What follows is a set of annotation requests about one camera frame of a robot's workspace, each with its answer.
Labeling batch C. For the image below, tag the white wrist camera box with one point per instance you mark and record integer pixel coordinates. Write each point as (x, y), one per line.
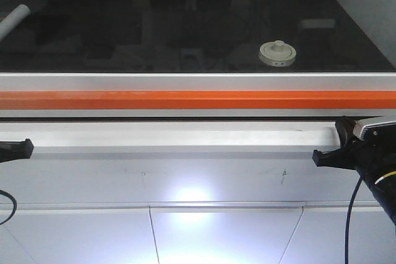
(367, 128)

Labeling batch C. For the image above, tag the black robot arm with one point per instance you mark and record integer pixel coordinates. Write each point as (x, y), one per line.
(367, 146)

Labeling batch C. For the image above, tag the glass jar with beige lid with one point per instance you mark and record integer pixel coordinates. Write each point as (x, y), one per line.
(277, 54)

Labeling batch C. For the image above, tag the orange sash handle bar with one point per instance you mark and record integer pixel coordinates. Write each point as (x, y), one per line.
(56, 100)

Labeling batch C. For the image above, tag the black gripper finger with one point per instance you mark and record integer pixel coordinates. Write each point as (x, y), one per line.
(342, 158)
(345, 127)
(11, 151)

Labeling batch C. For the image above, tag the rolled white paper poster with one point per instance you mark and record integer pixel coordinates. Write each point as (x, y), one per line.
(13, 19)

